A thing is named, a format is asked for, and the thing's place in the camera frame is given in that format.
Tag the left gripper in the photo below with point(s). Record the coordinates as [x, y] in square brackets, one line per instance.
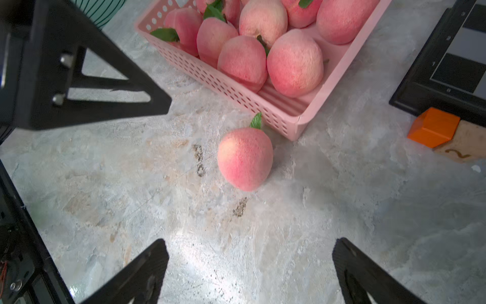
[58, 70]

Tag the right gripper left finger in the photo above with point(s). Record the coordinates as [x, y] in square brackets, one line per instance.
[140, 281]

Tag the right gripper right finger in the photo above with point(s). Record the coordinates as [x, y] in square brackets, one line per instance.
[362, 280]

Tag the peach with leaf front-left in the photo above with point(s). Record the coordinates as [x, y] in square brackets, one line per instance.
[180, 28]

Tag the peach front bottom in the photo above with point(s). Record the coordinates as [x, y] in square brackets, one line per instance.
[213, 34]

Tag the peach basket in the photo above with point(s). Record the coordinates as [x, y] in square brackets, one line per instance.
[245, 156]

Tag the pink plastic basket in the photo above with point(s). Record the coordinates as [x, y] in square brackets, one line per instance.
[288, 116]

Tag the orange block on table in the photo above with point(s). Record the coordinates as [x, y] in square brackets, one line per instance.
[433, 128]

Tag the wooden number block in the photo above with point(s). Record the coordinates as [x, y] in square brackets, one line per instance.
[467, 144]

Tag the black grey chessboard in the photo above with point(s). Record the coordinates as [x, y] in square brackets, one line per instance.
[449, 71]

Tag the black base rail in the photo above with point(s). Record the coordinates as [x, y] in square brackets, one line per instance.
[28, 272]

